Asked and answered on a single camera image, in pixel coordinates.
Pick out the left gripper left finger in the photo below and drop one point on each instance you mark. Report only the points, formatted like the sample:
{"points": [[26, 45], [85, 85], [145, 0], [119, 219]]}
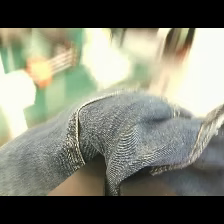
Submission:
{"points": [[85, 181]]}

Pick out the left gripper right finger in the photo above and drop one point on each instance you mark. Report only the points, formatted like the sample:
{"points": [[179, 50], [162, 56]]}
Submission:
{"points": [[146, 185]]}

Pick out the blue jeans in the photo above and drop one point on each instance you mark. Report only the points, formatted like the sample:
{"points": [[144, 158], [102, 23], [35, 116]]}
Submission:
{"points": [[133, 133]]}

